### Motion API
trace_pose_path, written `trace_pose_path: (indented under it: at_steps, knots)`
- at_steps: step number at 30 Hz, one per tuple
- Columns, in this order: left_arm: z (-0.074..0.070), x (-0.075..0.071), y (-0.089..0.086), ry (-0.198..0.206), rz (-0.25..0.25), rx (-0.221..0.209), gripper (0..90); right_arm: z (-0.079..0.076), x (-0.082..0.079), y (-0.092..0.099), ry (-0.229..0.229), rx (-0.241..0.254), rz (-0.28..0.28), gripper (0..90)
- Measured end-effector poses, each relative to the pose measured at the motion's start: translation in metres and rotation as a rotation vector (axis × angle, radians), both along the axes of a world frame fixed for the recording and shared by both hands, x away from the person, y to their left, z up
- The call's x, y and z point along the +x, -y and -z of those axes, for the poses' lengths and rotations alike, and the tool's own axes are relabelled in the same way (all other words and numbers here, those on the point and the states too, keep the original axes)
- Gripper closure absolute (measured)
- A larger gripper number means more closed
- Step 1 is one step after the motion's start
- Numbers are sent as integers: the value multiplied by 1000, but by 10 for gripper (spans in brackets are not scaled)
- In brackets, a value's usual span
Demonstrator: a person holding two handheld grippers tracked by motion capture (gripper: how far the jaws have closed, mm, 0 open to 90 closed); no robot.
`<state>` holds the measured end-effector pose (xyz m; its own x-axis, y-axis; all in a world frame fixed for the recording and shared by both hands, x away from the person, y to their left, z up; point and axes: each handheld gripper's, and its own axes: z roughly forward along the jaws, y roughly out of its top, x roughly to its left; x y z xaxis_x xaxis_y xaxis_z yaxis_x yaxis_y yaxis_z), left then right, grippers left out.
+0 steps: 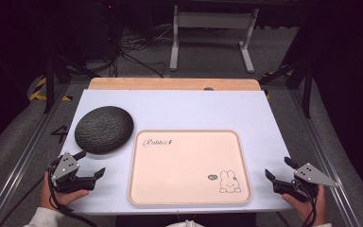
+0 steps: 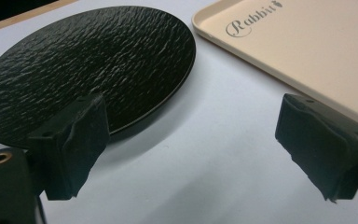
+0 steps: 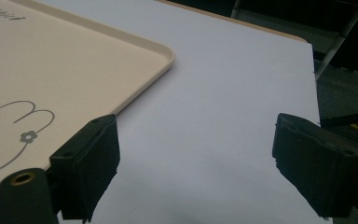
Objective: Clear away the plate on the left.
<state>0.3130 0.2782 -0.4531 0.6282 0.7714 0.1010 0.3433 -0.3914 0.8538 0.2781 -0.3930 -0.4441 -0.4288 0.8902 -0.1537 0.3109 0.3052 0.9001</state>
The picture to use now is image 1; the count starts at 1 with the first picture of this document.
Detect white table board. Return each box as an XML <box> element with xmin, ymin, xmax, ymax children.
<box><xmin>58</xmin><ymin>89</ymin><xmax>294</xmax><ymax>218</ymax></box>

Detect black floor cables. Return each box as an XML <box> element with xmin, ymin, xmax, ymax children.
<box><xmin>115</xmin><ymin>25</ymin><xmax>171</xmax><ymax>79</ymax></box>

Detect person's white clothing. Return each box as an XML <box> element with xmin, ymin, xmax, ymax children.
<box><xmin>165</xmin><ymin>219</ymin><xmax>205</xmax><ymax>227</ymax></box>

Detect yellow black floor tape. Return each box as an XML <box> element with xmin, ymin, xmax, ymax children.
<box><xmin>27</xmin><ymin>77</ymin><xmax>74</xmax><ymax>102</ymax></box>

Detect black textured round plate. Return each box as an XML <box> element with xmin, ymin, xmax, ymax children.
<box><xmin>74</xmin><ymin>105</ymin><xmax>135</xmax><ymax>156</ymax></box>

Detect hand-held gripper black cable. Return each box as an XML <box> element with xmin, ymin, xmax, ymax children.
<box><xmin>46</xmin><ymin>159</ymin><xmax>99</xmax><ymax>227</ymax></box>
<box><xmin>291</xmin><ymin>179</ymin><xmax>319</xmax><ymax>227</ymax></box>

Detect black tape floor mark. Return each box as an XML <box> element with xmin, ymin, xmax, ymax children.
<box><xmin>50</xmin><ymin>125</ymin><xmax>71</xmax><ymax>145</ymax></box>

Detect wooden table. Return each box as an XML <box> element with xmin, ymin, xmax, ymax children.
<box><xmin>88</xmin><ymin>77</ymin><xmax>263</xmax><ymax>92</ymax></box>

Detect aluminium floor rail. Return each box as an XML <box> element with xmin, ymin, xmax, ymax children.
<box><xmin>0</xmin><ymin>84</ymin><xmax>74</xmax><ymax>227</ymax></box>
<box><xmin>287</xmin><ymin>89</ymin><xmax>362</xmax><ymax>227</ymax></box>

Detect black tripod stand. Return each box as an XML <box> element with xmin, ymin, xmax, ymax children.
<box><xmin>41</xmin><ymin>51</ymin><xmax>102</xmax><ymax>114</ymax></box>
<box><xmin>257</xmin><ymin>58</ymin><xmax>314</xmax><ymax>120</ymax></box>

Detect person's left hand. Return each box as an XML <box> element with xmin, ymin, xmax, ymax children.
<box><xmin>40</xmin><ymin>171</ymin><xmax>90</xmax><ymax>212</ymax></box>

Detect white metal stand frame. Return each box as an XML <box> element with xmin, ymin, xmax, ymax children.
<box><xmin>168</xmin><ymin>4</ymin><xmax>261</xmax><ymax>75</ymax></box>

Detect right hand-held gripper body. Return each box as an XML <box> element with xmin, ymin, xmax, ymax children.
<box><xmin>272</xmin><ymin>162</ymin><xmax>339</xmax><ymax>203</ymax></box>

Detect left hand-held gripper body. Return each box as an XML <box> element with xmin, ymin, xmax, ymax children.
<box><xmin>48</xmin><ymin>152</ymin><xmax>96</xmax><ymax>194</ymax></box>

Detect right hand-held gripper black cable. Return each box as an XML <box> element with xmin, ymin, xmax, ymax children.
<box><xmin>291</xmin><ymin>179</ymin><xmax>319</xmax><ymax>227</ymax></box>

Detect pink tray with rabbit print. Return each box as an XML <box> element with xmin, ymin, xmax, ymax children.
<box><xmin>127</xmin><ymin>129</ymin><xmax>253</xmax><ymax>206</ymax></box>

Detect left hand-held gripper black cable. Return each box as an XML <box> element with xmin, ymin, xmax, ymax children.
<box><xmin>46</xmin><ymin>159</ymin><xmax>99</xmax><ymax>227</ymax></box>

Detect person's right hand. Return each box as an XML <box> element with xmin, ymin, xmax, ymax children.
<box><xmin>281</xmin><ymin>183</ymin><xmax>328</xmax><ymax>227</ymax></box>

